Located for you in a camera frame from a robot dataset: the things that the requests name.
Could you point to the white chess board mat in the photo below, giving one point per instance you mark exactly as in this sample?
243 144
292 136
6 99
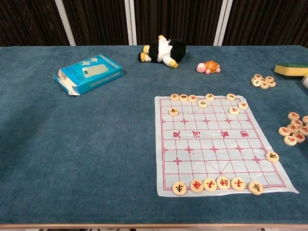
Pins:
204 154

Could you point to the teal blue felt tablecloth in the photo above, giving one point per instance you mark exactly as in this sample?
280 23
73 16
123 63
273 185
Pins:
72 144

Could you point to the black white plush toy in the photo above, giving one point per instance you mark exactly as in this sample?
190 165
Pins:
175 51

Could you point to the blue cardboard scale box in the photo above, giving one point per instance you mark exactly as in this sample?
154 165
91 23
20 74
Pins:
96 74

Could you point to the pink orange turtle toy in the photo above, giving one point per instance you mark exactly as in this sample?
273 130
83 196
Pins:
210 66

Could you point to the yellow green sponge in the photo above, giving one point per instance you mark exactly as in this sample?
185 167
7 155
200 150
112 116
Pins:
291 68

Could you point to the dark partition screen white frame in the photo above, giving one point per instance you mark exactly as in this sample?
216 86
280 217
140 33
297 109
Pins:
29 21
178 16
96 21
264 21

